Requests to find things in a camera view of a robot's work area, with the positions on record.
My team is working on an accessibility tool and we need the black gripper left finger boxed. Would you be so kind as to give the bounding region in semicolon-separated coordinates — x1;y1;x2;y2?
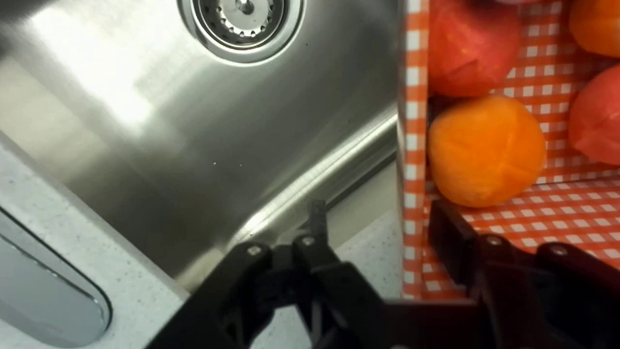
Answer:
145;204;411;349

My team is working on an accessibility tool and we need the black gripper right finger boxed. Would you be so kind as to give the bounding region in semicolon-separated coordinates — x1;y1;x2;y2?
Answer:
428;200;620;349

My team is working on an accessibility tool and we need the red checkered cardboard box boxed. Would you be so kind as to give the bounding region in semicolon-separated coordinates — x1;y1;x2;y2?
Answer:
399;0;620;301

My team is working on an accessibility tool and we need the red plush tomato in box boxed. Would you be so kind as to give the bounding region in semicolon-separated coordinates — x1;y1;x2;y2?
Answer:
428;0;521;97

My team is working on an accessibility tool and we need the orange plush fruit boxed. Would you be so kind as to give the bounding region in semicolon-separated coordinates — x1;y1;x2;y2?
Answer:
428;95;546;207

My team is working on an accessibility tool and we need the red-orange plush fruit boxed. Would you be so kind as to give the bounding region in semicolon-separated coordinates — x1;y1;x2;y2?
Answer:
570;66;620;165

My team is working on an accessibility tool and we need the stainless steel sink basin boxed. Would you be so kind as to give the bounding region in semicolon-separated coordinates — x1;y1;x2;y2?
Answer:
0;0;403;289

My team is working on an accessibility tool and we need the plush orange half slice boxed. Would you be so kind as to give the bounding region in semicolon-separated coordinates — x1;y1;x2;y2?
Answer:
570;0;620;58

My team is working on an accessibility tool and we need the sink drain strainer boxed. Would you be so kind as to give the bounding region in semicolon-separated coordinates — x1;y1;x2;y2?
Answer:
176;0;304;64

